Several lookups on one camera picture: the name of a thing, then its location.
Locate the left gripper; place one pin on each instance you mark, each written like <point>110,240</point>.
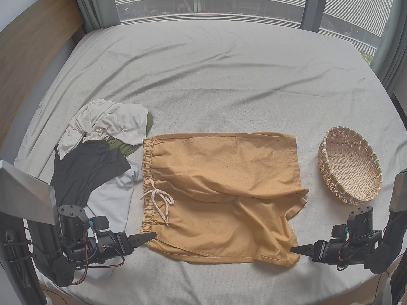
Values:
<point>116,242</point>

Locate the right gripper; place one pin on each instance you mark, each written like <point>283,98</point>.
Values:
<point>327,250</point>

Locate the tan shorts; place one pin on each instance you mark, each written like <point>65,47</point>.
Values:
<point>222,186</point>

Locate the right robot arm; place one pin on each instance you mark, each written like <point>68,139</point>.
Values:
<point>361,221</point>

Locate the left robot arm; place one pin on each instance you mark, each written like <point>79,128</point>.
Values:
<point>28,195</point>

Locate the pale grey garment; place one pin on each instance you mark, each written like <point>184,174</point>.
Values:
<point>111,195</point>

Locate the black garment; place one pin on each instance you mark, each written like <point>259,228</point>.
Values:
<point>85,170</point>

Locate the olive green garment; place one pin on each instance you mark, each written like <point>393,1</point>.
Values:
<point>122,148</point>

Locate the round woven basket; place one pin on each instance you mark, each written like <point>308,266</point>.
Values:
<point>349,167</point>

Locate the white garment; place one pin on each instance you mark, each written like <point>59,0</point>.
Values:
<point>124,122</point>

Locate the bed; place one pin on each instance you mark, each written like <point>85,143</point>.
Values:
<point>229,100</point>

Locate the grey-green curtain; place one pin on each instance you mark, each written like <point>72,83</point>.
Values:
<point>95,5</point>
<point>392,49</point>

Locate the window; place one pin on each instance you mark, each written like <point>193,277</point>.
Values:
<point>216,2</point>

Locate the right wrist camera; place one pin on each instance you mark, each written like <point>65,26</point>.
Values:
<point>338,231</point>

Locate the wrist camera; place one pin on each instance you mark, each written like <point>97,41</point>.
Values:
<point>338,231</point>
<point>100,223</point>

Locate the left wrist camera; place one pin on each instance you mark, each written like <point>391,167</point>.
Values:
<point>100,223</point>

